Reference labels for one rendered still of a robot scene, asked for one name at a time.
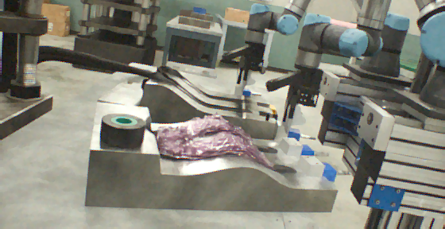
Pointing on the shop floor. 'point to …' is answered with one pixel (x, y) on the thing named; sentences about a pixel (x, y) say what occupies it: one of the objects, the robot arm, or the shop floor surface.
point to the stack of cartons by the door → (56, 18)
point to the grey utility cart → (246, 29)
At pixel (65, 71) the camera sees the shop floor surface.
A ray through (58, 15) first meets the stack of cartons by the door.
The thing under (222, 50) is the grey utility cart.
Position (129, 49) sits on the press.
